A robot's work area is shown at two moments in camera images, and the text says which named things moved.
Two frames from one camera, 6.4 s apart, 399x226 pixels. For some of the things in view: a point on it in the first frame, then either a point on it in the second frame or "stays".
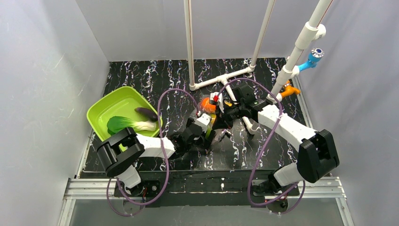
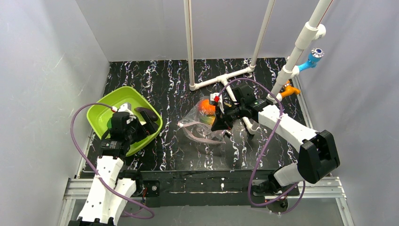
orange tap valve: x=289 y=90 stays
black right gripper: x=226 y=113 stays
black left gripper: x=209 y=129 -> x=140 y=119
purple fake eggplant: x=151 y=115 stays
